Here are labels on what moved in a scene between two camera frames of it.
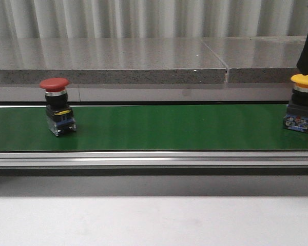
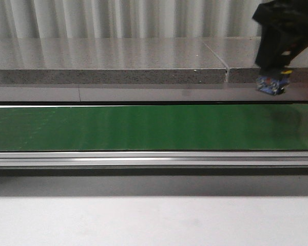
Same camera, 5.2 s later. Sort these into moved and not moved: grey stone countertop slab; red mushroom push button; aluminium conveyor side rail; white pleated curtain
Moved: red mushroom push button
Not moved: grey stone countertop slab; aluminium conveyor side rail; white pleated curtain
